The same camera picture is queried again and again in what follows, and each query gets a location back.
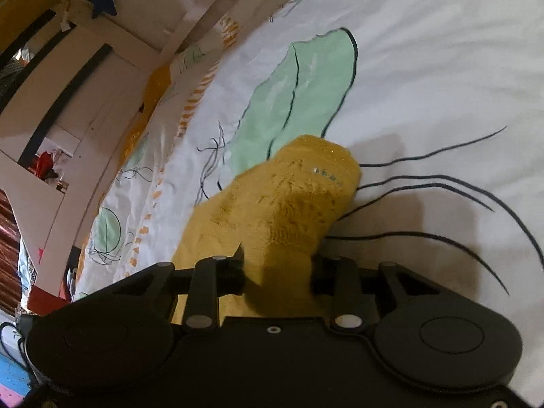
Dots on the dark red striped rug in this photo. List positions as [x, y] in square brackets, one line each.
[8, 255]

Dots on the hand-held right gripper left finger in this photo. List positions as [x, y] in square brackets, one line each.
[236, 268]

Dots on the wooden bed frame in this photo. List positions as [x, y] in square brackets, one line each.
[106, 76]

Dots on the red cloth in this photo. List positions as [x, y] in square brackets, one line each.
[43, 163]

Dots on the orange mattress sheet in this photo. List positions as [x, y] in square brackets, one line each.
[155, 85]

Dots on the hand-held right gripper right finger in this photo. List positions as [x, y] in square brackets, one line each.
[319, 270]

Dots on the blue floor mat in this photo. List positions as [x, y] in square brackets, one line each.
[12, 384]

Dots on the yellow knitted sweater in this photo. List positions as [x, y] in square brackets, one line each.
[289, 204]

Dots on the white leaf print bedsheet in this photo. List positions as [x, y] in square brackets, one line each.
[425, 72]

